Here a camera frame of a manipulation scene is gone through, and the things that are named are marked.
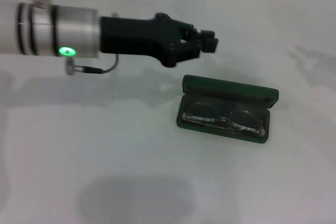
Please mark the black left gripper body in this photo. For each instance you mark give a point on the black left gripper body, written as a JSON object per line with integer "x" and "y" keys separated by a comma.
{"x": 136, "y": 37}

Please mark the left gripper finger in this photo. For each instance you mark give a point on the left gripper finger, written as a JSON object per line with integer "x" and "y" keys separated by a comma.
{"x": 207, "y": 47}
{"x": 207, "y": 35}

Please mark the green glasses case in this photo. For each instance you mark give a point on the green glasses case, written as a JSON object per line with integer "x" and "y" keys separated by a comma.
{"x": 231, "y": 93}

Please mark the clear white glasses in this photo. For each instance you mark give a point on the clear white glasses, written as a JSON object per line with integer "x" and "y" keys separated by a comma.
{"x": 223, "y": 121}

